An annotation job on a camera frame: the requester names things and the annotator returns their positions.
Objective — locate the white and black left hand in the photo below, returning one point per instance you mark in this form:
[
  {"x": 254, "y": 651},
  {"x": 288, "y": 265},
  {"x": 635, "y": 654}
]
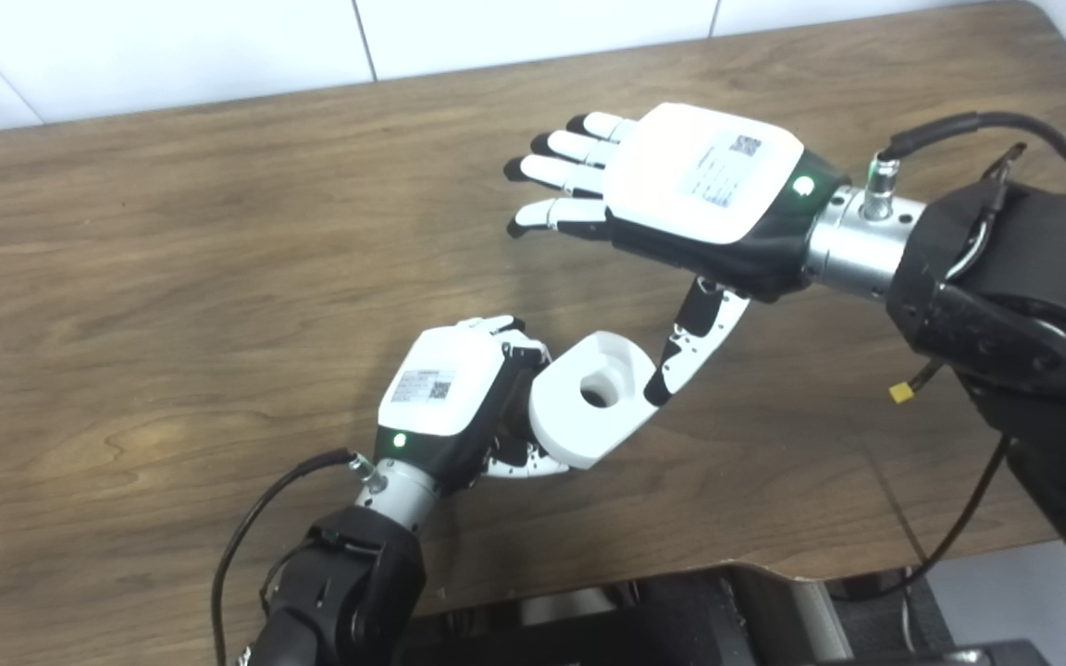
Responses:
[{"x": 440, "y": 388}]

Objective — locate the white and black right hand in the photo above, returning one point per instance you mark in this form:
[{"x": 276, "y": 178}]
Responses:
[{"x": 700, "y": 180}]

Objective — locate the round white plastic piece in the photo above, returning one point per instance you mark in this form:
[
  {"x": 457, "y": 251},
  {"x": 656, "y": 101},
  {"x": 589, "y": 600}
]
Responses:
[{"x": 561, "y": 425}]

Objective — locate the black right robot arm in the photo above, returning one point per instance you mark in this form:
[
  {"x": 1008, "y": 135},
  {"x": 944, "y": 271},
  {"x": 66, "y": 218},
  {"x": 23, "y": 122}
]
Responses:
[{"x": 1033, "y": 305}]

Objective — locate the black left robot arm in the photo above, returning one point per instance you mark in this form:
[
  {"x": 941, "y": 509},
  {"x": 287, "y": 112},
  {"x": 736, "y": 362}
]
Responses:
[{"x": 339, "y": 583}]

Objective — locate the small yellow connector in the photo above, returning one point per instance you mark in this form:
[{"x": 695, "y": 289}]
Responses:
[{"x": 901, "y": 392}]

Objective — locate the dark robot torso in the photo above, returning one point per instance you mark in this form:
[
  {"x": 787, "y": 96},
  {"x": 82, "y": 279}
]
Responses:
[{"x": 681, "y": 620}]

